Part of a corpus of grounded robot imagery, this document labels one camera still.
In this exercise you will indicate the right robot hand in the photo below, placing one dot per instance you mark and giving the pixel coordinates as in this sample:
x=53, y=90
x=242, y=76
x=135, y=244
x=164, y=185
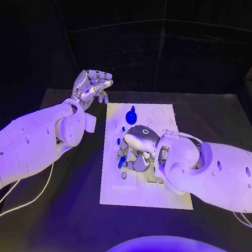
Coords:
x=139, y=139

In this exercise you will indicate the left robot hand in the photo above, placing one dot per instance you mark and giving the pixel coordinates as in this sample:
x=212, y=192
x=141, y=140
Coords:
x=84, y=85

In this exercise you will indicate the blue cylinder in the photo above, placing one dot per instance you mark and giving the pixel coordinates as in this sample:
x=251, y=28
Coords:
x=121, y=162

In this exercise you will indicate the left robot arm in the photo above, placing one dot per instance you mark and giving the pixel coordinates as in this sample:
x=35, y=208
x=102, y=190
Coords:
x=33, y=141

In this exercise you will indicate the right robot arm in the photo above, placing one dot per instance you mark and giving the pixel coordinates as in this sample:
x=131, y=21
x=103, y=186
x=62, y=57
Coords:
x=226, y=174

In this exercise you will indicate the white task board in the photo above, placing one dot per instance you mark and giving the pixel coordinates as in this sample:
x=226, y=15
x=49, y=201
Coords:
x=143, y=194

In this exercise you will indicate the blue gear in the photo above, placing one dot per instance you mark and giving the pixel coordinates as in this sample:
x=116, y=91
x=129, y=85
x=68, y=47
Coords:
x=131, y=117

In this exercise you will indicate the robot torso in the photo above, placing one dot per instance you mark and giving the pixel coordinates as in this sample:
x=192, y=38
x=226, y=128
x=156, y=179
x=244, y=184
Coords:
x=160, y=248

